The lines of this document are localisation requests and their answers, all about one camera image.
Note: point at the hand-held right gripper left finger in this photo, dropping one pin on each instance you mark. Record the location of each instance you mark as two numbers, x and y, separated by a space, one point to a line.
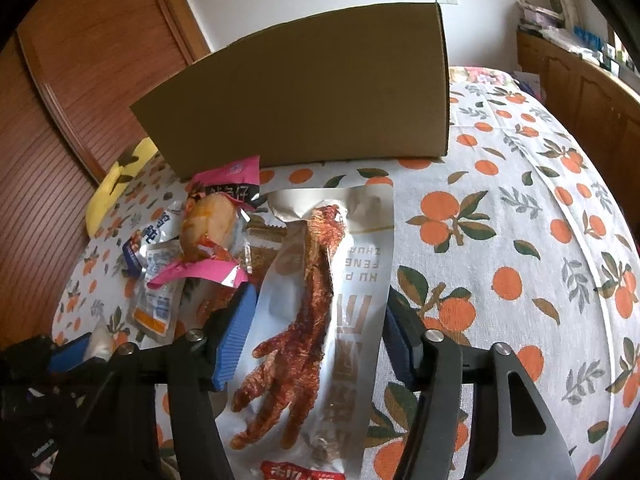
235 340

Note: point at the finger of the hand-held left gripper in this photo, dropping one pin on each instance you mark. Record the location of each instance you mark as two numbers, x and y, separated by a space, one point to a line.
70 354

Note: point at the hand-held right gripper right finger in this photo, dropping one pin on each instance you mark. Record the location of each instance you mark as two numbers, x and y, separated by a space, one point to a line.
400 347

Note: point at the silver chicken feet packet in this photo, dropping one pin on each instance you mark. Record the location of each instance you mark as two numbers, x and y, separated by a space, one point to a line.
350 285

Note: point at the clear packet brown snack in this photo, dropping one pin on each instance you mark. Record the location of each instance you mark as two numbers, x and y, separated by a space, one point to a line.
262 255

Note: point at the brown cardboard box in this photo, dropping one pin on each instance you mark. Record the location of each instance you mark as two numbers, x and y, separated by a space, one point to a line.
310 100

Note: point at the small white packet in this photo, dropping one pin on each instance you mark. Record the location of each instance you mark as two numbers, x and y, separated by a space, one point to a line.
102 341

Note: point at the pink clear snack packet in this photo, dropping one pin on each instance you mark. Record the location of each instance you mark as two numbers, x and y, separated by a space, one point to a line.
207 225

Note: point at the white blue snack packet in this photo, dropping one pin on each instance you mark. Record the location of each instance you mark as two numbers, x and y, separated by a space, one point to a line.
152 225

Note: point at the red snack packet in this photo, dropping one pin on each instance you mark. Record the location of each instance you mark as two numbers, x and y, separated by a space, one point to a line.
300 471

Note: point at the orange fruit print tablecloth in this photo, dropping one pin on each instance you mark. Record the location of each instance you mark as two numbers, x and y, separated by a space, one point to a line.
500 240

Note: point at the yellow pillow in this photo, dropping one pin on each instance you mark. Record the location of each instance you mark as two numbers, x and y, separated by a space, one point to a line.
112 190

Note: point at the wooden wardrobe door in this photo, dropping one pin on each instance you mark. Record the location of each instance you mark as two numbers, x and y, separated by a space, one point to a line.
75 85

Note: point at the floral pink cloth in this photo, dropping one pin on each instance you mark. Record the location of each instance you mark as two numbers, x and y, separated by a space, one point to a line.
480 77

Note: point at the wooden cabinet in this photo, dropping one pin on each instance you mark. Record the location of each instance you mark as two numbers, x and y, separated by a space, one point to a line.
585 85

